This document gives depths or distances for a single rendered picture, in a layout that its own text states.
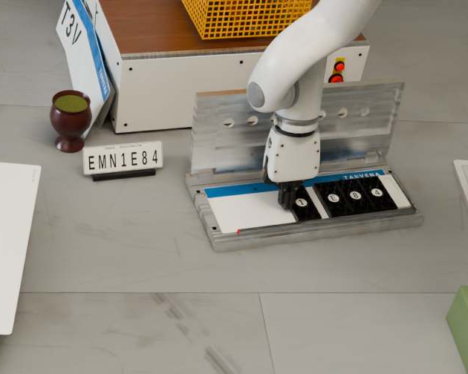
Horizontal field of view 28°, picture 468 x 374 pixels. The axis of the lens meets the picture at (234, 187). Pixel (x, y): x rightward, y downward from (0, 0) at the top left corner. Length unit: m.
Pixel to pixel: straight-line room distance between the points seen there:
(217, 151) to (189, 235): 0.18
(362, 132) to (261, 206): 0.28
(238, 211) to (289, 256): 0.13
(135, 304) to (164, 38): 0.58
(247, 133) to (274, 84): 0.26
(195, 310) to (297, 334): 0.18
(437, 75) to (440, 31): 0.22
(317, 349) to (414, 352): 0.17
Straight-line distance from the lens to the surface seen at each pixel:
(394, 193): 1.93
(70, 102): 1.89
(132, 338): 1.58
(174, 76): 1.92
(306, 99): 1.68
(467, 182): 2.06
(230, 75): 1.96
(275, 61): 1.59
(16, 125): 1.99
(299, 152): 1.74
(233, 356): 1.58
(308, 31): 1.58
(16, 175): 1.72
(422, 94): 2.30
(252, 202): 1.83
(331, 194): 1.87
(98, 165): 1.85
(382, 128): 1.97
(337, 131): 1.93
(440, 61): 2.45
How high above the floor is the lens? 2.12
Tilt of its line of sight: 40 degrees down
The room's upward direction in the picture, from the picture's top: 11 degrees clockwise
